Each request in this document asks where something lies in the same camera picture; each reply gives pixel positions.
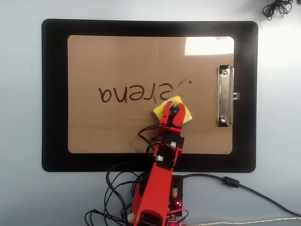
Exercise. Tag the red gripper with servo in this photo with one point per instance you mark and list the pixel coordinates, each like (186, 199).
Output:
(169, 128)

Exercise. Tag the yellow sponge with black hole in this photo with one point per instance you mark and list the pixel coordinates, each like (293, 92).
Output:
(158, 110)

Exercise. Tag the black robot base with electronics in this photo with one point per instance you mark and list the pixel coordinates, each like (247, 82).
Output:
(177, 186)

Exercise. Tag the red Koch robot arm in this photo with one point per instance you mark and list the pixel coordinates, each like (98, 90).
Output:
(155, 188)

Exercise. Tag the brown clipboard board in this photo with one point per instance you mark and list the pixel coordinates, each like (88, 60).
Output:
(117, 58)

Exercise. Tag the silver metal clipboard clip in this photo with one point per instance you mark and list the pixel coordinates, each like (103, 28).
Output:
(224, 94)

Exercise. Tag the black rectangular mat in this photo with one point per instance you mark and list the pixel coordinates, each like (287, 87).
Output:
(54, 94)

